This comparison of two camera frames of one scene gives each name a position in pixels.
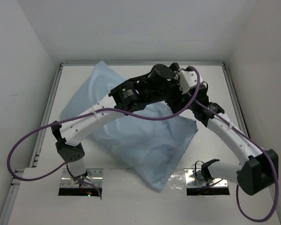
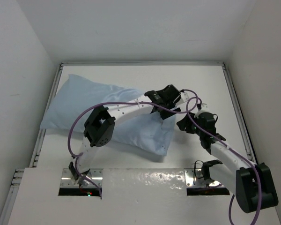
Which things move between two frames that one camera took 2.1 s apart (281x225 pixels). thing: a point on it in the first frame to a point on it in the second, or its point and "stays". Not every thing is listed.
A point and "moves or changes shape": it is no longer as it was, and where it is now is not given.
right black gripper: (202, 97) to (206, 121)
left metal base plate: (66, 180) stays
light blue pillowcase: (149, 151) moves or changes shape
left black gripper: (173, 102) to (173, 107)
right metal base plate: (195, 178) stays
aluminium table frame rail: (5, 211) stays
